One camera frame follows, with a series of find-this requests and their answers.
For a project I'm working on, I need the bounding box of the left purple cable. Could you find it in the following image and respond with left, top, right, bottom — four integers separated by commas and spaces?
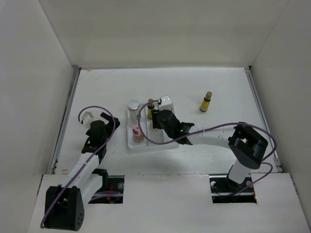
39, 106, 117, 230

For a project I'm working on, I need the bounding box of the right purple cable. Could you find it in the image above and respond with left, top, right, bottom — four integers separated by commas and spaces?
137, 99, 279, 195

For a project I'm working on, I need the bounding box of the tall yellow brown-capped bottle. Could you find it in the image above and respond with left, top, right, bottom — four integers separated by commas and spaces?
199, 91, 212, 112

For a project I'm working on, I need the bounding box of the small yellow brown-capped bottle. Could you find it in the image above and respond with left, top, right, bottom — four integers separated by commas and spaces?
147, 99, 155, 119

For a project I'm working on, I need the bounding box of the white three-compartment tray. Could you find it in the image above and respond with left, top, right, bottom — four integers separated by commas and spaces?
126, 107, 179, 152

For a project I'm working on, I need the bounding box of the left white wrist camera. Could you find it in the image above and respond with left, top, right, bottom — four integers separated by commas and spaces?
81, 112, 95, 129

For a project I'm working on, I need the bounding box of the right aluminium frame rail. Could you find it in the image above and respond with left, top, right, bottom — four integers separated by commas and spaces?
244, 67, 284, 173

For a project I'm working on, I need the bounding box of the pink-capped spice jar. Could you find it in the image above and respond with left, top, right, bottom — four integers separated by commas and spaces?
132, 124, 144, 143

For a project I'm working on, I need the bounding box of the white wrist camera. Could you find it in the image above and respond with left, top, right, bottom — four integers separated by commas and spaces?
81, 112, 95, 129
158, 95, 174, 113

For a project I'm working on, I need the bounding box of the left aluminium frame rail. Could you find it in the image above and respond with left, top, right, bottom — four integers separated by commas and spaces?
47, 65, 81, 174

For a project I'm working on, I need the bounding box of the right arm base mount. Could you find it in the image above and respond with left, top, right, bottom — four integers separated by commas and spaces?
209, 175, 257, 204

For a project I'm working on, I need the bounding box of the purple cable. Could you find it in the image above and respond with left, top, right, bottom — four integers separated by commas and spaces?
39, 106, 117, 230
137, 99, 279, 195

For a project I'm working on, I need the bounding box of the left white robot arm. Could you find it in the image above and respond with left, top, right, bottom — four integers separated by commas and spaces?
40, 112, 120, 231

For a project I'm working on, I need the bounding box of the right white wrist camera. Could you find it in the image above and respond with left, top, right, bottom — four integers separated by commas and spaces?
158, 95, 174, 113

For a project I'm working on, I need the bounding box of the aluminium frame rail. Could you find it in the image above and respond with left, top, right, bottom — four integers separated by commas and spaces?
244, 67, 284, 173
47, 65, 81, 174

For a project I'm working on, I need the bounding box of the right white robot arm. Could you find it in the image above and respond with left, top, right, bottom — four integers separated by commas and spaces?
152, 110, 268, 192

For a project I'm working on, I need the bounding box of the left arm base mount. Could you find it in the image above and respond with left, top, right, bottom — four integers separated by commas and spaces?
89, 169, 125, 204

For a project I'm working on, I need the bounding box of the white bottle silver cap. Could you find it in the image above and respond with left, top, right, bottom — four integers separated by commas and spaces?
127, 100, 140, 123

